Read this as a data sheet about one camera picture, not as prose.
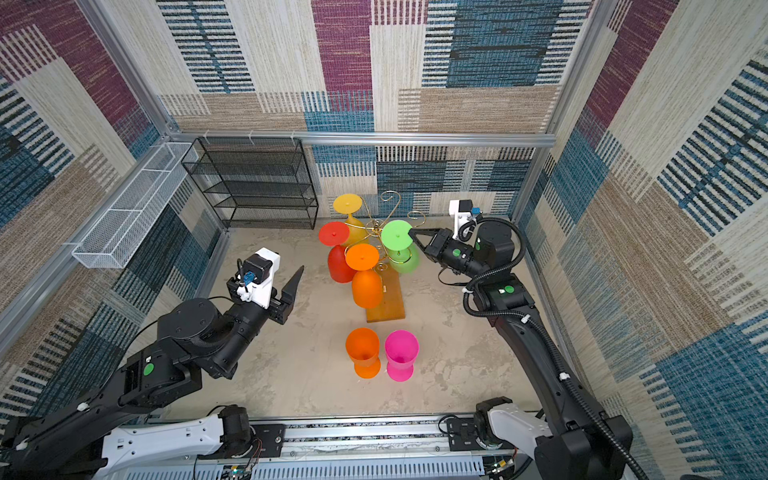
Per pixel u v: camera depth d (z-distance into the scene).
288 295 0.49
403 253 0.70
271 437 0.76
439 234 0.62
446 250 0.60
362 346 0.75
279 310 0.47
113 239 0.71
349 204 0.78
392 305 0.94
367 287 0.73
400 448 0.73
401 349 0.76
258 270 0.41
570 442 0.37
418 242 0.65
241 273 0.41
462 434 0.73
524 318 0.47
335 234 0.72
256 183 1.11
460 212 0.63
